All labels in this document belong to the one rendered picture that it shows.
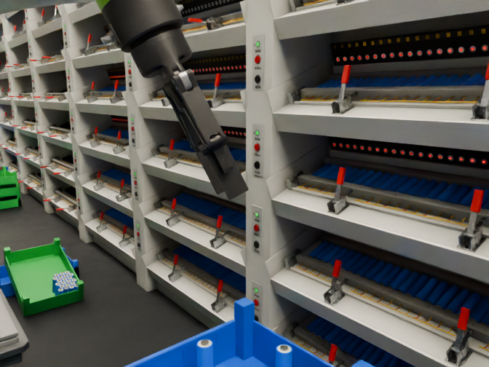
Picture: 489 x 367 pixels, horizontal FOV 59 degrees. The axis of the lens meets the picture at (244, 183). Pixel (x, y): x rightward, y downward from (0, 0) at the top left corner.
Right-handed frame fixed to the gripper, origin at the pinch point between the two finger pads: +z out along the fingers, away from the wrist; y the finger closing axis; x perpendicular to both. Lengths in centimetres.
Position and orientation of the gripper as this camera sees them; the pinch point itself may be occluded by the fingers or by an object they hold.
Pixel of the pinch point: (223, 175)
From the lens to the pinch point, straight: 61.1
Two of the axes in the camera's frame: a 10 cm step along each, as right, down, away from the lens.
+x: 8.6, -4.7, 2.0
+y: 2.6, 0.7, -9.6
